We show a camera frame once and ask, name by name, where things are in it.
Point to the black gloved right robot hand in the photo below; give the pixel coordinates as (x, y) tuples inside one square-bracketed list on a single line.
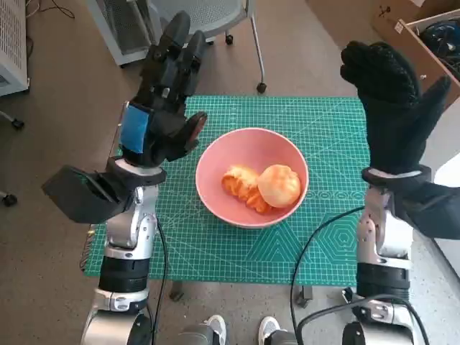
[(391, 118)]

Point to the white perforated appliance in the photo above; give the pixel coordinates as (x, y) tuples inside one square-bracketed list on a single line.
[(10, 36)]

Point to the pink bowl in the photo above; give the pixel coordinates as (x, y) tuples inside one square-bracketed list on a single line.
[(251, 143)]

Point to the table leg caster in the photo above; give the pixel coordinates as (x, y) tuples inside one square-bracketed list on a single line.
[(303, 295), (176, 292)]

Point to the green cutting mat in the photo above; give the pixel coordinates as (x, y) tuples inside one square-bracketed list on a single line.
[(230, 108)]

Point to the grey mesh office chair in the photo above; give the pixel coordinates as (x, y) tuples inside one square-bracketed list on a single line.
[(215, 14)]

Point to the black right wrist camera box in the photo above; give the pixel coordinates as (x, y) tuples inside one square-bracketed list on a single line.
[(431, 208)]

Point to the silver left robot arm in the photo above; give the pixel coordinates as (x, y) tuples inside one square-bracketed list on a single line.
[(125, 233)]

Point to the white desk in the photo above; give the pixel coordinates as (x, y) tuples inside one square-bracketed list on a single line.
[(454, 133)]

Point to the long toy bread loaf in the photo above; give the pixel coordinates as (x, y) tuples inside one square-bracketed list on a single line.
[(237, 181)]

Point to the white rounded object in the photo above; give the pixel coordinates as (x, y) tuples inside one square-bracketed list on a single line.
[(449, 176)]

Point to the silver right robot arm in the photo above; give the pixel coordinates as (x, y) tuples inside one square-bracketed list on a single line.
[(366, 233)]

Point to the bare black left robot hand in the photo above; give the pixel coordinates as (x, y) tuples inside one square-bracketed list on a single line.
[(161, 125)]

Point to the wooden crate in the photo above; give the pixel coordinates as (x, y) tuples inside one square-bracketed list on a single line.
[(431, 61)]

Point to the brown cardboard box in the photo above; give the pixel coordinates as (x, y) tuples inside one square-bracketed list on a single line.
[(395, 10)]

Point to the round toy bread bun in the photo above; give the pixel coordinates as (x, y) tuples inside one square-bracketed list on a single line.
[(280, 185)]

